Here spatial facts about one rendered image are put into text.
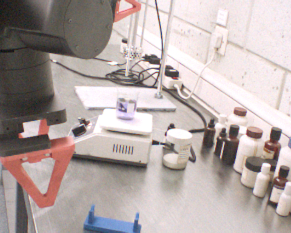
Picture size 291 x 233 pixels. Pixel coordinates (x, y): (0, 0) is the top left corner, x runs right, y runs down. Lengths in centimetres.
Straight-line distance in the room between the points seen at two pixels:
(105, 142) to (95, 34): 67
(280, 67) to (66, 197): 69
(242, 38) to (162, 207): 71
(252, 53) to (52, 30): 111
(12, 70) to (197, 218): 57
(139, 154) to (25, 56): 65
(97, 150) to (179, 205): 24
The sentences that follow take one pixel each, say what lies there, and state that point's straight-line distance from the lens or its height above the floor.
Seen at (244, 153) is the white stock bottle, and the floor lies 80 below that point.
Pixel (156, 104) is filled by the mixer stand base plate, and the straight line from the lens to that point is 147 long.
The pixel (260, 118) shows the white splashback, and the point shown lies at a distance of 128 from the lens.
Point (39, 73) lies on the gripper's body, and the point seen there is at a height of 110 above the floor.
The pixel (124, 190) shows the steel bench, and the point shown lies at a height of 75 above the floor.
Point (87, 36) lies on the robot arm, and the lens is 37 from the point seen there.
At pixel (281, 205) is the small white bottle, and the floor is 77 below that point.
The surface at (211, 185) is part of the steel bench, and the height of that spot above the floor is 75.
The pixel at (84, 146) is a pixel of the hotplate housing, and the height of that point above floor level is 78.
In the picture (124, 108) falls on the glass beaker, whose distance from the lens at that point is 105.
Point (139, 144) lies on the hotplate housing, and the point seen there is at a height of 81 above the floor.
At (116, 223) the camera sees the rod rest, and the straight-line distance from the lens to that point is 83.
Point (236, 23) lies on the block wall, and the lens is 149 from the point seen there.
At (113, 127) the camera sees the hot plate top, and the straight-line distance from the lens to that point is 102.
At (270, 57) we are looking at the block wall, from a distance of 132.
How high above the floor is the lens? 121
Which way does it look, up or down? 20 degrees down
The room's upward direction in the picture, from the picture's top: 8 degrees clockwise
